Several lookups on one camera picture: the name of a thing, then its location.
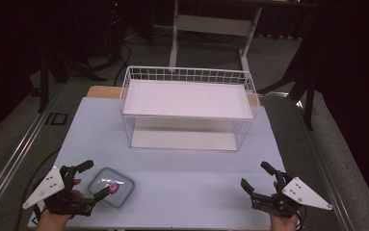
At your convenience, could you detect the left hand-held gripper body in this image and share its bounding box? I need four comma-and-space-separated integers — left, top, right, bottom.
22, 165, 96, 217

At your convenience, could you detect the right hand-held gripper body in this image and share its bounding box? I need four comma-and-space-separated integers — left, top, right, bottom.
250, 170, 333, 218

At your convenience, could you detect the clear blue-rimmed food container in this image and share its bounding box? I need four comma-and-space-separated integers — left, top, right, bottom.
87, 167, 136, 210

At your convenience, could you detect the person's left hand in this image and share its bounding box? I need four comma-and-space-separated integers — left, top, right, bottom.
36, 177, 86, 231

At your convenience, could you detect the person's right hand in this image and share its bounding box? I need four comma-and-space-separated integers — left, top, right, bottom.
270, 180, 301, 231

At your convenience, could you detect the black floor socket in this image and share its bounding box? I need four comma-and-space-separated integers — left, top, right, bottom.
44, 112, 69, 126

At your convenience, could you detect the light blue table sheet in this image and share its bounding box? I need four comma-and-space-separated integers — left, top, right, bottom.
27, 96, 286, 231

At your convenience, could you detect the black angled stand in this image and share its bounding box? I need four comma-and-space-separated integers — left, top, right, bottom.
256, 41, 319, 131

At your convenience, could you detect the black tripod stand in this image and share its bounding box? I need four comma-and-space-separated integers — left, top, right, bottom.
37, 47, 109, 114

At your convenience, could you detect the black floor cable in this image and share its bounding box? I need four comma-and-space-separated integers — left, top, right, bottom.
13, 147, 62, 231

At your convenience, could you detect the metal floor rail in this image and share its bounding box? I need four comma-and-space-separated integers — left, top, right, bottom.
0, 84, 64, 219
295, 99, 355, 231

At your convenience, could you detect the white wire shelf rack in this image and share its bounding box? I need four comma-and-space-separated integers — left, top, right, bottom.
119, 65, 259, 152

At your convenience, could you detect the white metal desk frame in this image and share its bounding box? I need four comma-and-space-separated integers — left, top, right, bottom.
168, 0, 264, 73

